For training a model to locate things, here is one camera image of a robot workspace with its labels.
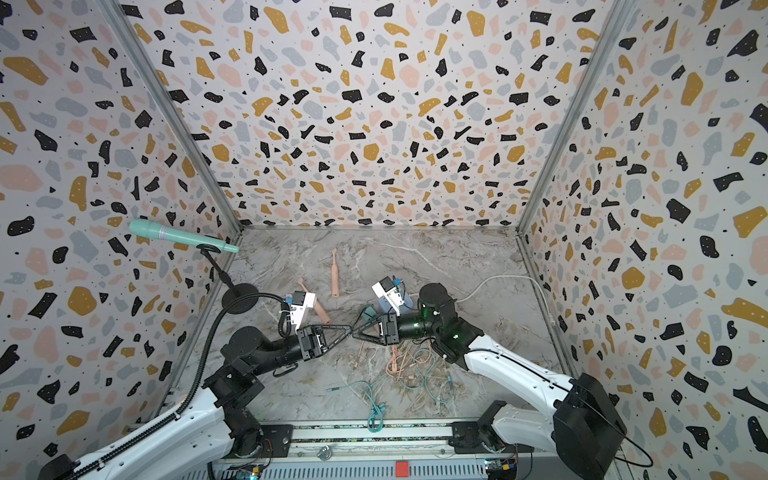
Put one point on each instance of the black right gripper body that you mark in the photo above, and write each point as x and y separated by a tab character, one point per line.
406	329

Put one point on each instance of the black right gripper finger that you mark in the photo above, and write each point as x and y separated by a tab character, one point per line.
370	338
369	327

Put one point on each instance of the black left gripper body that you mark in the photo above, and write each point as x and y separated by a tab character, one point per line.
307	344

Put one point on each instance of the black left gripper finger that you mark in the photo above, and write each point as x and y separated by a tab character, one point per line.
336	330
332	342

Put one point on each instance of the green charger plug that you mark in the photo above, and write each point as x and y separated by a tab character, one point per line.
368	314

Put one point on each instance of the pink toothbrush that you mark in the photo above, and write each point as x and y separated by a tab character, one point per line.
318	308
335	283

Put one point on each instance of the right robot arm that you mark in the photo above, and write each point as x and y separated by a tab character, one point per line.
572	417

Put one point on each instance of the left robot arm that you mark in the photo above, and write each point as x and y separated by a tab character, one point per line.
213	420

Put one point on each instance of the red button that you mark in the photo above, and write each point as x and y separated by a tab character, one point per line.
402	469

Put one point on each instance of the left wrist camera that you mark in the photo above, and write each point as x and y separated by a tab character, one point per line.
299	303

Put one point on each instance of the metal base rail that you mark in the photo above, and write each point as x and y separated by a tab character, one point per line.
435	449

